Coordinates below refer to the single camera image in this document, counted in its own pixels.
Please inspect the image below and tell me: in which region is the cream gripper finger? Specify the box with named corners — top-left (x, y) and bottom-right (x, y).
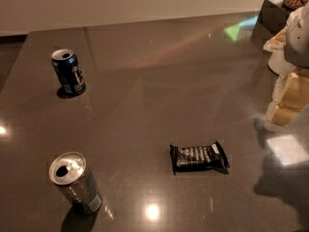
top-left (274, 69), bottom-right (309, 111)
top-left (266, 101), bottom-right (297, 127)

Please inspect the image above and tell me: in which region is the silver redbull can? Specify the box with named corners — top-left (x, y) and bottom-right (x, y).
top-left (48, 152), bottom-right (102, 215)

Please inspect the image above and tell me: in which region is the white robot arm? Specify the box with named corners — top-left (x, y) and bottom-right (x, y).
top-left (264, 3), bottom-right (309, 131)

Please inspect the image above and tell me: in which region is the blue pepsi can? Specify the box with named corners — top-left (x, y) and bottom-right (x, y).
top-left (51, 48), bottom-right (86, 96)

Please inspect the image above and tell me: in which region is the dark box with snacks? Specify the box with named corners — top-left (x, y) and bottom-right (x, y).
top-left (251, 0), bottom-right (309, 48)

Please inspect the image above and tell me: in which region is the black snack bar wrapper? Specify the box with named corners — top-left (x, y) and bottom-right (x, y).
top-left (170, 141), bottom-right (230, 174)

